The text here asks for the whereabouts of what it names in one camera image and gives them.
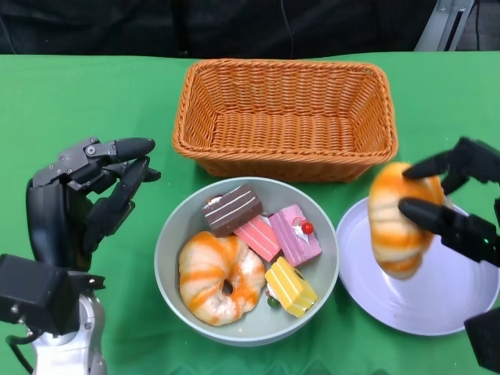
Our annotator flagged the salmon striped cake slice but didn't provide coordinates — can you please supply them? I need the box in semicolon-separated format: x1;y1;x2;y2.
233;213;282;263

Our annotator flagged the thin hanging cable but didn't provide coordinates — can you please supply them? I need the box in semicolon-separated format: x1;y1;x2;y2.
279;0;295;59

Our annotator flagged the orange striped bread roll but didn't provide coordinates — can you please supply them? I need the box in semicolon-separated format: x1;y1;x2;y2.
368;162;446;280

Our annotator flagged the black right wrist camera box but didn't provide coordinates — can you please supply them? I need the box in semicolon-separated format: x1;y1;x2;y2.
463;308;500;372

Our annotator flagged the thin black background cable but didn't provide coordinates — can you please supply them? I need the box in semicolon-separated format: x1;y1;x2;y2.
473;0;484;52

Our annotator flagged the orange wicker basket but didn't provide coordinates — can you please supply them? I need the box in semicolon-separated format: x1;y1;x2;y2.
171;58;399;184

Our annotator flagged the yellow cake slice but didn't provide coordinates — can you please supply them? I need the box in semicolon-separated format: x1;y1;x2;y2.
264;256;320;318

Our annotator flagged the white round plate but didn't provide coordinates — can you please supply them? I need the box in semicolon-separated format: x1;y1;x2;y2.
335;195;500;337

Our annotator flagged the green tablecloth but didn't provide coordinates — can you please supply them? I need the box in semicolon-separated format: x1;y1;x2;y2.
0;52;500;375

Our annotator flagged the pink cake slice with cherry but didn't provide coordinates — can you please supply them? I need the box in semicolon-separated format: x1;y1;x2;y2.
268;204;323;269

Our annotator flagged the grey metal frame stand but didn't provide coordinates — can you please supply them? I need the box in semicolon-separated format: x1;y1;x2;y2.
413;0;476;52

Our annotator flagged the black backdrop cloth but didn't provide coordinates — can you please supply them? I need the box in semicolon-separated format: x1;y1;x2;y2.
0;0;500;59

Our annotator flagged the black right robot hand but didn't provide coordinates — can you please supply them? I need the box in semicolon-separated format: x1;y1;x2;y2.
398;136;500;269

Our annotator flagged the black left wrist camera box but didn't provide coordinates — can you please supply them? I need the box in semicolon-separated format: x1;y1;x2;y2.
0;253;106;338

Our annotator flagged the orange striped ring bread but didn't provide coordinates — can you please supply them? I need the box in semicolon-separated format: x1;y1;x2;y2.
178;230;266;327

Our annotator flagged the black left wrist camera cable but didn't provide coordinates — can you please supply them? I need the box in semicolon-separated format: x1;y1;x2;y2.
5;334;36;375

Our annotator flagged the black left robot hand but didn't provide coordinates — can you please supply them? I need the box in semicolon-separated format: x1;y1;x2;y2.
25;136;162;270

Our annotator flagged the pale green bowl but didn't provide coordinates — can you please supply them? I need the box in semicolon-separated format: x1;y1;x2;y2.
154;177;339;348

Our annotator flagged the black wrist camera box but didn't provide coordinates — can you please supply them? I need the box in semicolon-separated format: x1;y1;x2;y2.
0;253;106;338
463;308;500;372

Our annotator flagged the brown chocolate cake slice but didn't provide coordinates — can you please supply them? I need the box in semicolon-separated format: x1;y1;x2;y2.
202;184;263;238

